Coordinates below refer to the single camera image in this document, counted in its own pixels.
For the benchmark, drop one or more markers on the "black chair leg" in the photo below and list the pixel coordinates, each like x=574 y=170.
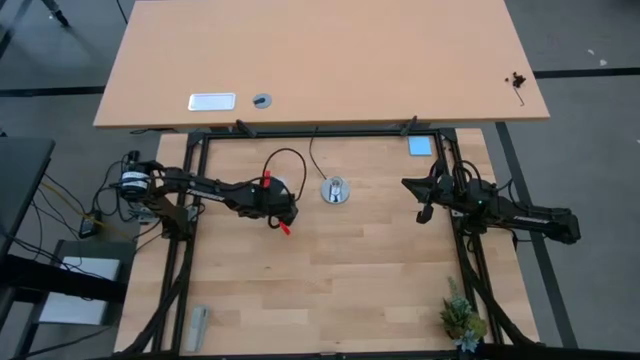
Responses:
x=57 y=12

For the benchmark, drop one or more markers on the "black power adapter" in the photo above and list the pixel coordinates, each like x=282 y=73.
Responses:
x=89 y=226

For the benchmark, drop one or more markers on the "chrome lamp socket base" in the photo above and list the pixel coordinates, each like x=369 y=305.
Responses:
x=335 y=190

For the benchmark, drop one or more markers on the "black desk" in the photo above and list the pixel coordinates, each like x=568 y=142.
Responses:
x=22 y=170

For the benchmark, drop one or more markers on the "silver rectangular desk plate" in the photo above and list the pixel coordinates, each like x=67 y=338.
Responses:
x=211 y=102

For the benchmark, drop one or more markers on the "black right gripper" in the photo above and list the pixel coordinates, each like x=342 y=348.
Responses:
x=442 y=187

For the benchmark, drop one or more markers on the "black clamp lever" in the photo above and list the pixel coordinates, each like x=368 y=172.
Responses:
x=245 y=128
x=410 y=125

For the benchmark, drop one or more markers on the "dark screws and hex key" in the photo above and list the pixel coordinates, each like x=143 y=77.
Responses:
x=518 y=80

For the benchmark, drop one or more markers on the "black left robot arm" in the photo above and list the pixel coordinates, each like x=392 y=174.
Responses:
x=200 y=192

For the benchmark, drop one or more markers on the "artificial succulent plant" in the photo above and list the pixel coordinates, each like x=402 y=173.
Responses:
x=460 y=317

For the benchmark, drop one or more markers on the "light blue square pad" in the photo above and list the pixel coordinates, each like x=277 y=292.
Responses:
x=420 y=146

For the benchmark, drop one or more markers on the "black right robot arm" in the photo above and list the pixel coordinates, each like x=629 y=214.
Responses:
x=530 y=219

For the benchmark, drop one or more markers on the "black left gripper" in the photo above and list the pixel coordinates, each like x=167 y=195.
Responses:
x=257 y=200

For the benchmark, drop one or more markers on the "white box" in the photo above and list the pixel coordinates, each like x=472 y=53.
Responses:
x=75 y=310

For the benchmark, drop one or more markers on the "beige wooden desk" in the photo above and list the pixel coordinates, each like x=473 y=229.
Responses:
x=320 y=60

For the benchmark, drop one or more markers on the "grey metal bracket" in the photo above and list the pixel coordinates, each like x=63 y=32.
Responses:
x=142 y=215

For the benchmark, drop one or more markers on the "black aluminium table frame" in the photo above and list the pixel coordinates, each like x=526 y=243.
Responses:
x=360 y=134

